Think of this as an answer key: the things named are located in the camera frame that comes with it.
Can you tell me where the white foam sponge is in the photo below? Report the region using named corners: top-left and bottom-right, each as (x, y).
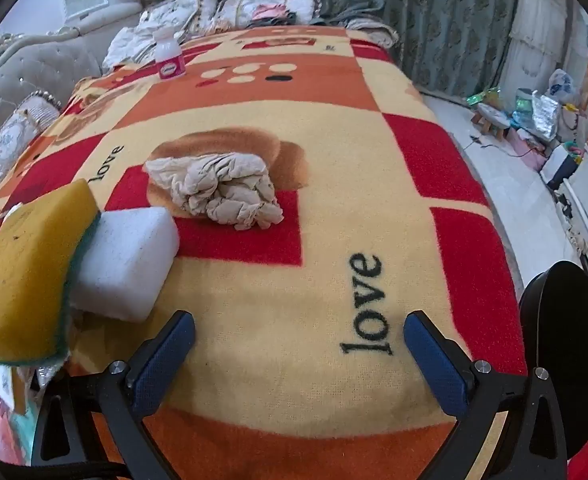
top-left (70, 207), bottom-right (179, 323)

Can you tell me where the yellow green scrub sponge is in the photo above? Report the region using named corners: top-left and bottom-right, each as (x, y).
top-left (0, 180), bottom-right (100, 366)

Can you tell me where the beige tissue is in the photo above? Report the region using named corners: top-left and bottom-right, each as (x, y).
top-left (144, 152), bottom-right (284, 231)

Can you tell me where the black round trash bin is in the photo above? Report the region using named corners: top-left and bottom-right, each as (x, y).
top-left (518, 260), bottom-right (588, 457)

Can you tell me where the patterned fleece blanket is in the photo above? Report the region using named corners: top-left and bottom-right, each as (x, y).
top-left (0, 26), bottom-right (526, 479)

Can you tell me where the small wooden stool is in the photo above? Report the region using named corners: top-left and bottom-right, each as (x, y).
top-left (471, 103), bottom-right (511, 139)

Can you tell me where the silver foil bag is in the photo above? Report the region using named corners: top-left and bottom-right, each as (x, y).
top-left (532, 91), bottom-right (561, 142)

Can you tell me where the cylindrical bolster pillow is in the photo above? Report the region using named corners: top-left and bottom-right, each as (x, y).
top-left (0, 90), bottom-right (62, 183)

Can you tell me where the white pink pill bottle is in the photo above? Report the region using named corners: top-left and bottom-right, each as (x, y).
top-left (154, 26), bottom-right (185, 80)

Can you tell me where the grey tufted headboard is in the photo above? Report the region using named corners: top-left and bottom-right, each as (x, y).
top-left (0, 38), bottom-right (100, 127)

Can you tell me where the white lace covered appliance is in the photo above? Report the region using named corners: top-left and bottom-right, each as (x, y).
top-left (499, 0), bottom-right (588, 110)

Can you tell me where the floral pillow with clothes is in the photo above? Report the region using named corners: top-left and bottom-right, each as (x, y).
top-left (210, 0), bottom-right (322, 30)

